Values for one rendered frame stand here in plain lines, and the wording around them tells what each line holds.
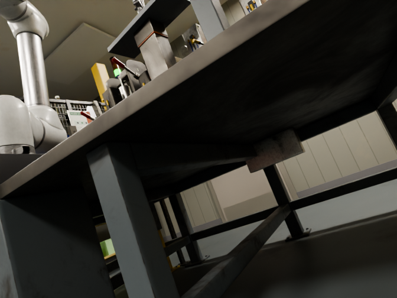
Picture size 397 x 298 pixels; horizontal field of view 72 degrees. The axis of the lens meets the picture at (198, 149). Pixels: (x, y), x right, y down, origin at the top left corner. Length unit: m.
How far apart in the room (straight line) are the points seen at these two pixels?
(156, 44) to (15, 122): 0.59
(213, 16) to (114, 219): 0.67
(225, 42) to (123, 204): 0.41
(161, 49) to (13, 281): 0.85
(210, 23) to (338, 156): 2.97
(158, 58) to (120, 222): 0.63
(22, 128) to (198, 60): 0.84
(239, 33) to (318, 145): 3.27
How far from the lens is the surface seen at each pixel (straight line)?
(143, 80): 1.30
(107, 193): 0.69
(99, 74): 2.80
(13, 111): 1.21
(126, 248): 0.68
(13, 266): 0.97
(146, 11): 1.12
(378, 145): 3.70
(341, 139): 3.69
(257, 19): 0.48
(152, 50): 1.10
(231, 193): 3.97
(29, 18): 1.62
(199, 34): 1.17
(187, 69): 0.51
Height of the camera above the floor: 0.45
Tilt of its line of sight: 10 degrees up
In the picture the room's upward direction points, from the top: 21 degrees counter-clockwise
